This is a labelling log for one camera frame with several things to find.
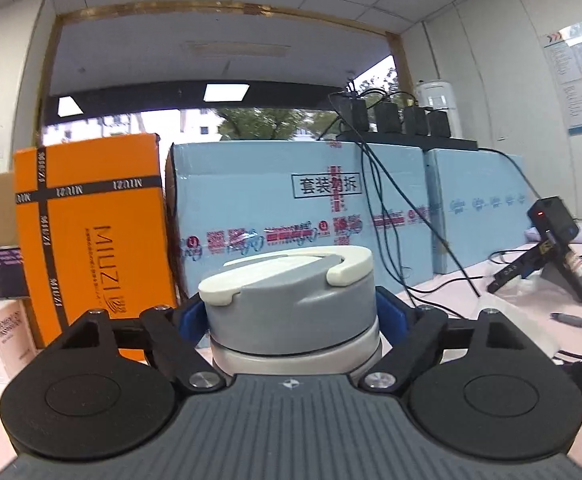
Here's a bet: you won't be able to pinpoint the white water dispenser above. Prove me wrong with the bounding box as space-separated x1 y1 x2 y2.
416 79 463 139

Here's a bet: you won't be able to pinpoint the orange MIUZI cardboard box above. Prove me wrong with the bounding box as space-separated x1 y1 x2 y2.
14 133 177 344

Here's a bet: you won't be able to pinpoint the large light blue box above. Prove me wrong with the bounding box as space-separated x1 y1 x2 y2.
165 141 433 297

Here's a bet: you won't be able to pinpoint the black cable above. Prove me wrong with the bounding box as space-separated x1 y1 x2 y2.
315 90 482 297

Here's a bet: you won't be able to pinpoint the pink white small box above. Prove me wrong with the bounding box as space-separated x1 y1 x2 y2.
0 297 40 380

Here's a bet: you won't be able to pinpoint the black power adapter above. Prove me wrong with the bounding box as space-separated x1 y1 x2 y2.
375 101 402 134
403 105 429 136
343 98 369 133
427 110 451 139

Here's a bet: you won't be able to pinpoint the black power strip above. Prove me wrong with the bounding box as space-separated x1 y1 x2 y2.
335 131 478 152

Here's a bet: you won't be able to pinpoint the grey white insulated cup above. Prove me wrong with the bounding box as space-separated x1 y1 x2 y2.
198 246 382 378

